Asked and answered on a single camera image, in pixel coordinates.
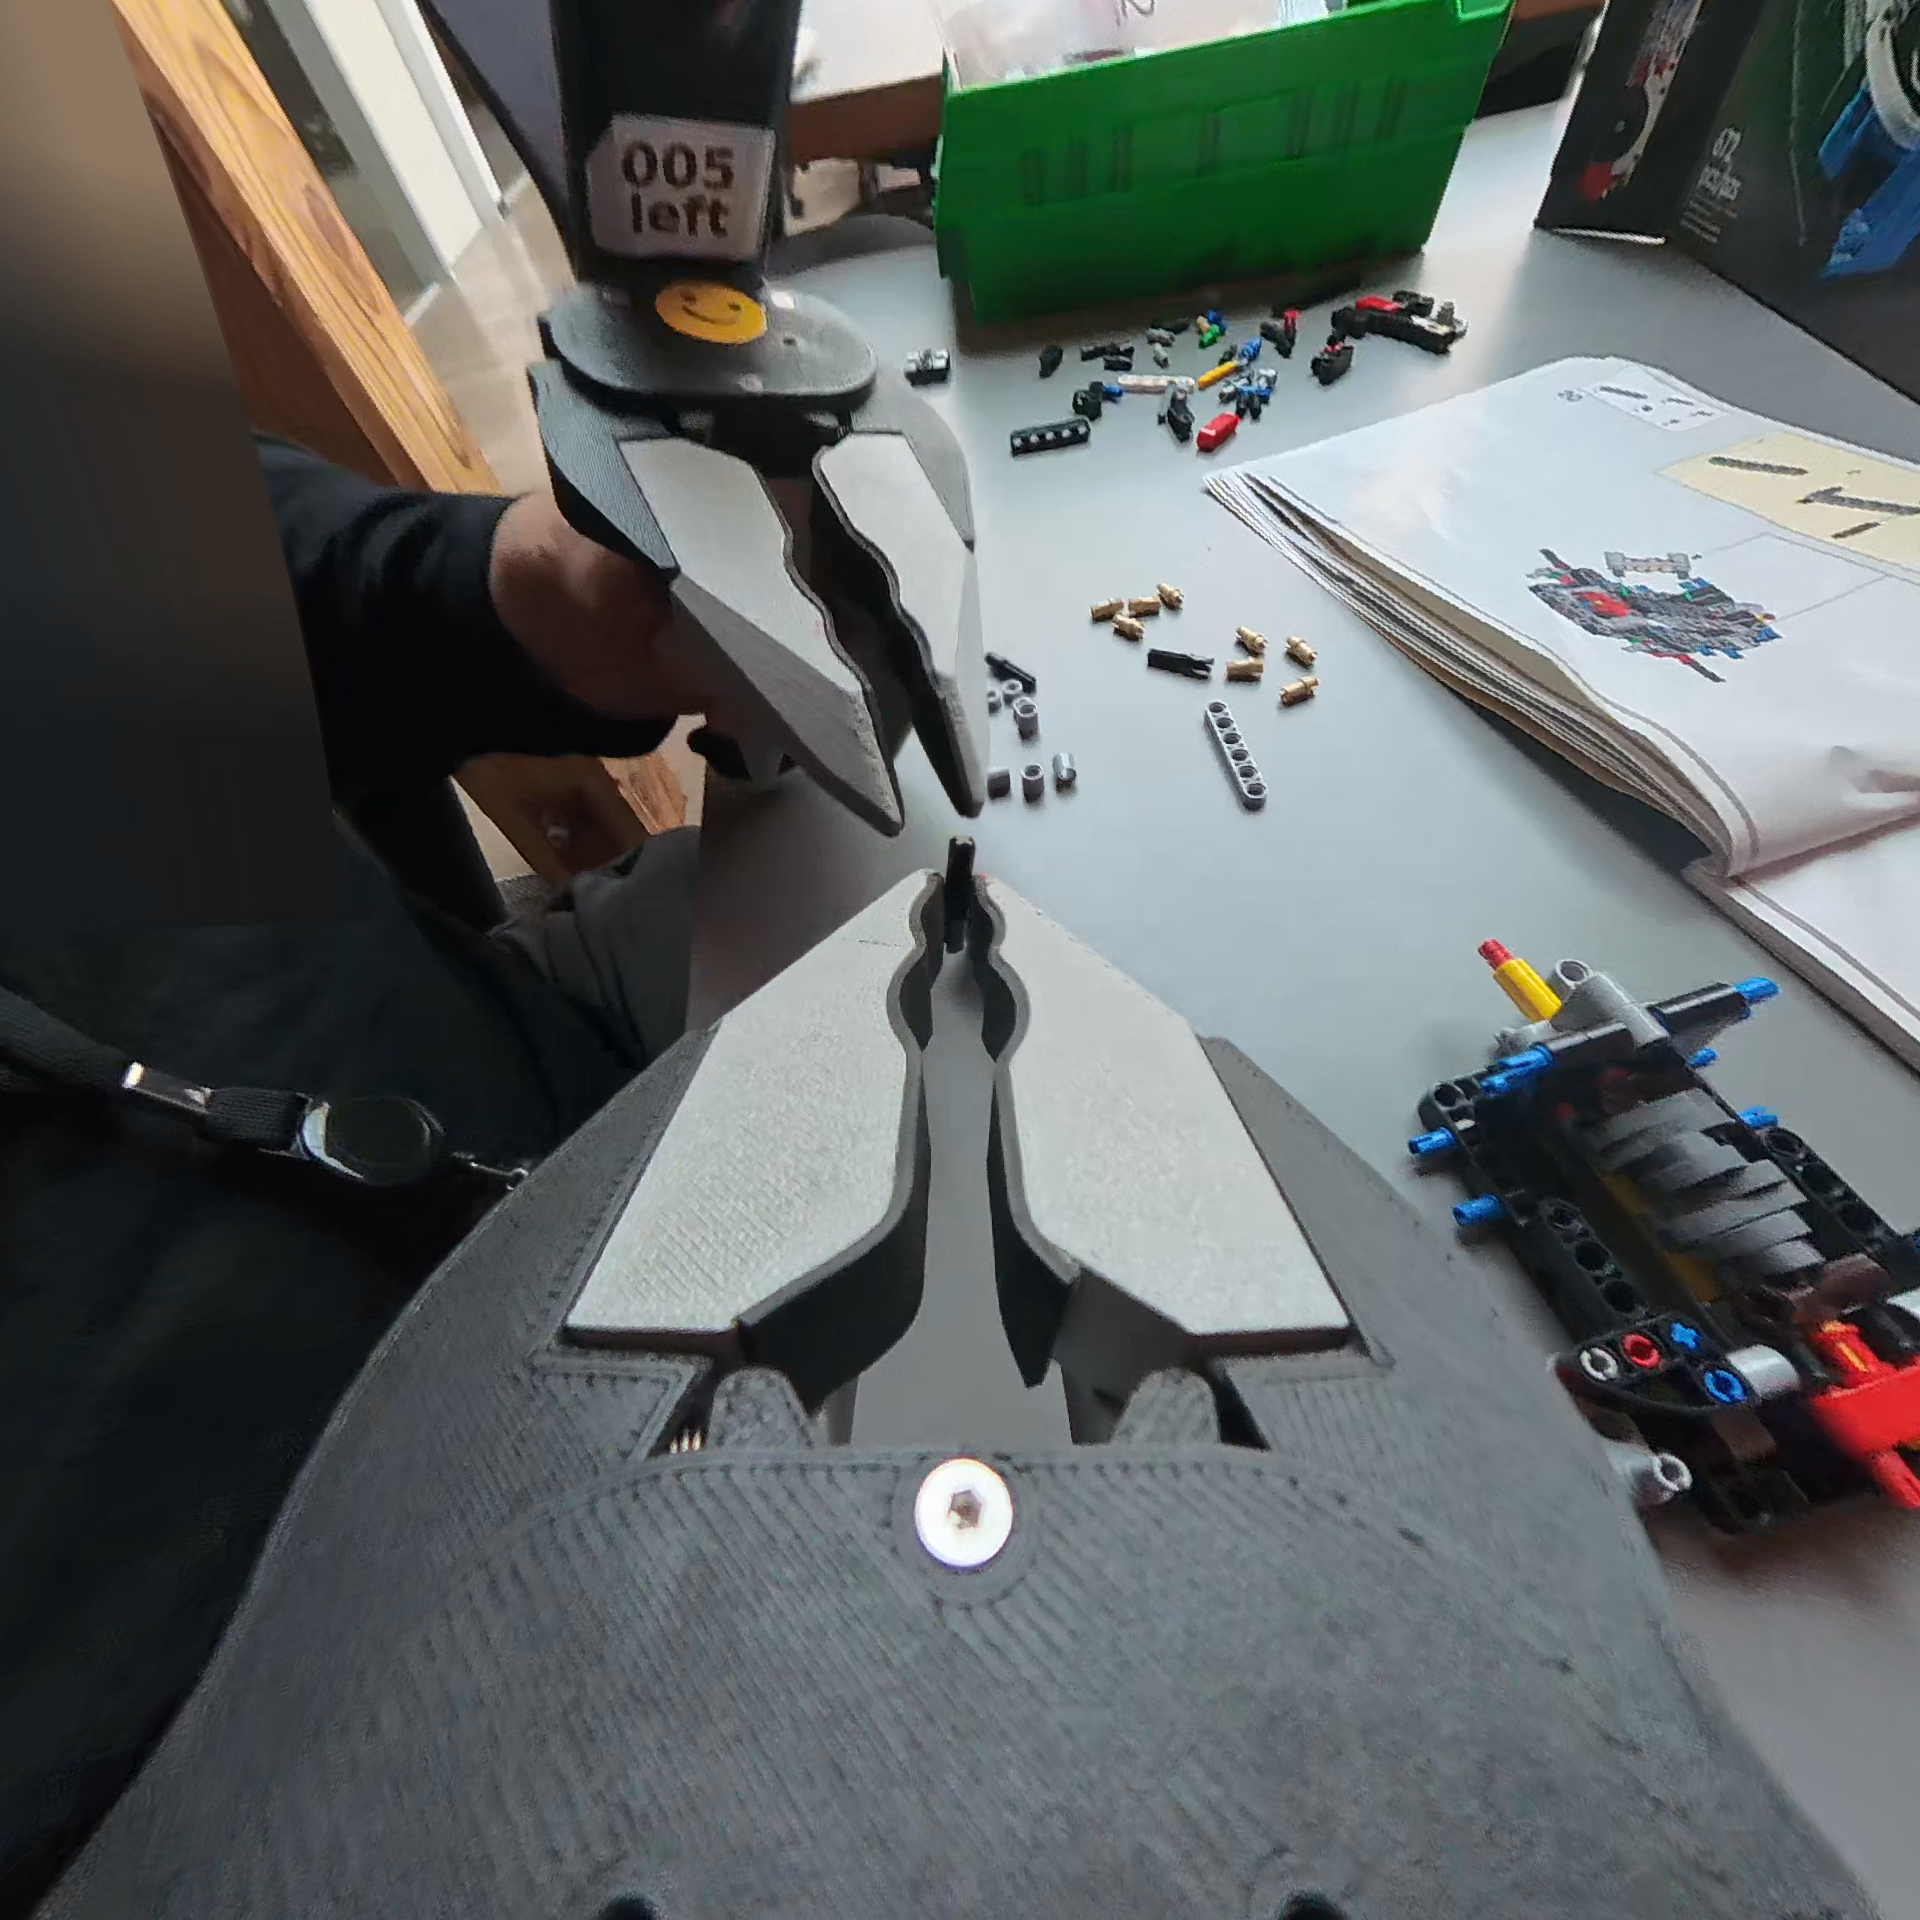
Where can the black lego connector pin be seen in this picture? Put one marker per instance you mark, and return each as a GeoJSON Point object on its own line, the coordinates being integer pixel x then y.
{"type": "Point", "coordinates": [1177, 658]}

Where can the black lego beam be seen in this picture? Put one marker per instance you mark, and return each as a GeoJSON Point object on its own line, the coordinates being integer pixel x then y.
{"type": "Point", "coordinates": [958, 902]}

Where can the pile of loose lego pieces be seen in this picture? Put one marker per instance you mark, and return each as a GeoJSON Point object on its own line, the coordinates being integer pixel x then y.
{"type": "Point", "coordinates": [1201, 380]}

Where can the wooden post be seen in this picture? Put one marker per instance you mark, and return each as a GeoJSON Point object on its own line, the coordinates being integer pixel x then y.
{"type": "Point", "coordinates": [303, 302]}

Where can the person's black top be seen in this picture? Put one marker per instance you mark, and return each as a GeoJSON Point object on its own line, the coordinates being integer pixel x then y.
{"type": "Point", "coordinates": [152, 1422]}

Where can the lego instruction booklet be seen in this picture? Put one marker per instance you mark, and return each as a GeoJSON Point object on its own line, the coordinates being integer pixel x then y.
{"type": "Point", "coordinates": [1425, 495]}

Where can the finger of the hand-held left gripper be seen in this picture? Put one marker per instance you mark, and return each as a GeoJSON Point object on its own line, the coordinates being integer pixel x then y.
{"type": "Point", "coordinates": [735, 569]}
{"type": "Point", "coordinates": [899, 555]}

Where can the person's left hand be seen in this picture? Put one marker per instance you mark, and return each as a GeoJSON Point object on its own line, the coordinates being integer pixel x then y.
{"type": "Point", "coordinates": [602, 629]}

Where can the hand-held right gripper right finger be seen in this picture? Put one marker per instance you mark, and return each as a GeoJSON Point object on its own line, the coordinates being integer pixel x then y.
{"type": "Point", "coordinates": [1155, 1186]}

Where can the person's left forearm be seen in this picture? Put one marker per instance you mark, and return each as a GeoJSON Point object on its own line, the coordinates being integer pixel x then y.
{"type": "Point", "coordinates": [390, 602]}

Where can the scattered grey lego bushes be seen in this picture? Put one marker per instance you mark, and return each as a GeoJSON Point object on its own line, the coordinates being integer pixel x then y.
{"type": "Point", "coordinates": [1035, 786]}

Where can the person's dark trousers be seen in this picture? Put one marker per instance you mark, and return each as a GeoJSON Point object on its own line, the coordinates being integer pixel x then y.
{"type": "Point", "coordinates": [602, 959]}

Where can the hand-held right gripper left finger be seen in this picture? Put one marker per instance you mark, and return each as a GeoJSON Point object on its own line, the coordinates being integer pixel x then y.
{"type": "Point", "coordinates": [752, 1171]}

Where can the green plastic bin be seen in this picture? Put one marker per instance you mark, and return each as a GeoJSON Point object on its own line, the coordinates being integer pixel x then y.
{"type": "Point", "coordinates": [1201, 180]}

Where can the white top wooden table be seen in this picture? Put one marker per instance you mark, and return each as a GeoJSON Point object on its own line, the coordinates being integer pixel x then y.
{"type": "Point", "coordinates": [864, 109]}

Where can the black furniture leg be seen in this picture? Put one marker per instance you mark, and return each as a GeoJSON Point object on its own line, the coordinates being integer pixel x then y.
{"type": "Point", "coordinates": [437, 857]}

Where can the black lego set box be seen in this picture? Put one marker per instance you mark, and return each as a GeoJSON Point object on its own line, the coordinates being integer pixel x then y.
{"type": "Point", "coordinates": [1728, 121]}

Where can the clear plastic bag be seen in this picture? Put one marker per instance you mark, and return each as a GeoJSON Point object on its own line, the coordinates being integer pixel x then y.
{"type": "Point", "coordinates": [1137, 34]}

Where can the partly built lego model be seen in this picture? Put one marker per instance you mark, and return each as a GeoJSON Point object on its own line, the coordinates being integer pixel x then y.
{"type": "Point", "coordinates": [1683, 1186]}

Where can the grey lego beam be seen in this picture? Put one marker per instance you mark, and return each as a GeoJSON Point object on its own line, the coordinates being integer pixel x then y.
{"type": "Point", "coordinates": [1235, 761]}

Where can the scattered tan lego pins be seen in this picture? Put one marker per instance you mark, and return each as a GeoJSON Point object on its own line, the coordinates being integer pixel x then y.
{"type": "Point", "coordinates": [1124, 611]}

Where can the small black lego piece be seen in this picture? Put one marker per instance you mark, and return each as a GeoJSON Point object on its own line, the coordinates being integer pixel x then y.
{"type": "Point", "coordinates": [1010, 672]}

